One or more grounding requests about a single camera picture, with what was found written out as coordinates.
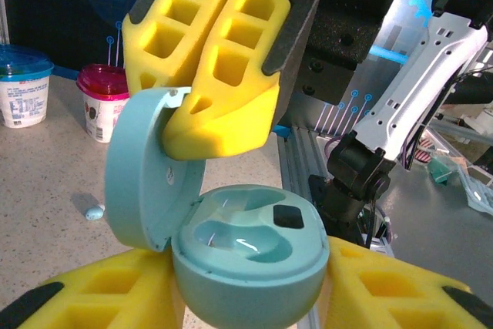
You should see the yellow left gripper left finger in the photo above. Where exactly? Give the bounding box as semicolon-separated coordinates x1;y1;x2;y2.
0;247;186;329

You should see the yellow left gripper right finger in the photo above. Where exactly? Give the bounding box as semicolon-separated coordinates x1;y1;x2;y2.
315;236;493;329

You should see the white cup with pink lid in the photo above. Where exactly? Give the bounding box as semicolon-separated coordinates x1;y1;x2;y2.
75;63;131;144

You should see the white cup with blue lid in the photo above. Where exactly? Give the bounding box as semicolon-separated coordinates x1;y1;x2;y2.
0;44;55;129

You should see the teal plastic object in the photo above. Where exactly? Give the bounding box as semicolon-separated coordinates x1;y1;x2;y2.
428;156;459;184

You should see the light blue wireless earbud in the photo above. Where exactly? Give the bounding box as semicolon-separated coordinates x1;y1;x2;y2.
85;204;106;222

